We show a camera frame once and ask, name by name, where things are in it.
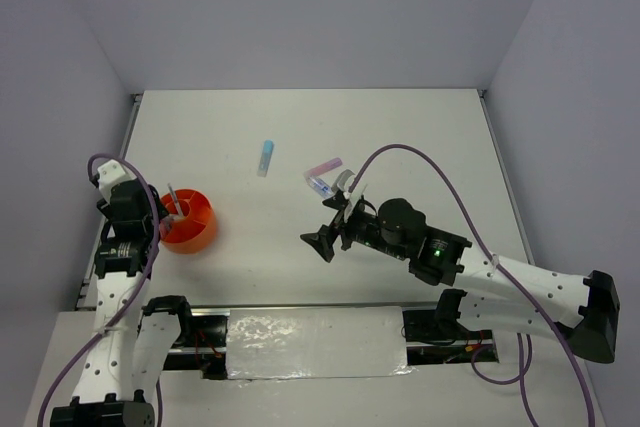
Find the clear blue pen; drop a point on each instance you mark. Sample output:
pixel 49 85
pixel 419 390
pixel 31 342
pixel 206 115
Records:
pixel 175 200

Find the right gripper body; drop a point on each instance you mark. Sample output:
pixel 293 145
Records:
pixel 360 226

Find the orange round organizer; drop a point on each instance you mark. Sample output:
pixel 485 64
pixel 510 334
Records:
pixel 198 228

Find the blue capped highlighter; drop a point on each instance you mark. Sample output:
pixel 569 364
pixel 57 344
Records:
pixel 265 158

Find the foil covered panel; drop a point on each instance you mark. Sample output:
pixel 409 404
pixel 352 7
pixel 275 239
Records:
pixel 316 343

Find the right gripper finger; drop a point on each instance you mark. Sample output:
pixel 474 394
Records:
pixel 342 201
pixel 322 241

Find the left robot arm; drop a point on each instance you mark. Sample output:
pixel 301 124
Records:
pixel 123 361

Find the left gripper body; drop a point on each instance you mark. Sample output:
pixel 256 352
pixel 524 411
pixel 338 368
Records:
pixel 150 228

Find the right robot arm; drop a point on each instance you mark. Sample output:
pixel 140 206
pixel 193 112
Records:
pixel 479 292

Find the pink purple highlighter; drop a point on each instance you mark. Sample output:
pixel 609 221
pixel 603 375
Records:
pixel 325 167

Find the clear spray bottle blue cap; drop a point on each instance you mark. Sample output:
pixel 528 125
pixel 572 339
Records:
pixel 319 186

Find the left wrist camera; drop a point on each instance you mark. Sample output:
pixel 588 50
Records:
pixel 110 174

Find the pink plastic case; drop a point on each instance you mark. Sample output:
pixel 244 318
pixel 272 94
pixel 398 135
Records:
pixel 164 227

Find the metal rail base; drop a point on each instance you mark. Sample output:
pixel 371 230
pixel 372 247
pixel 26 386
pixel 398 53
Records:
pixel 204 352

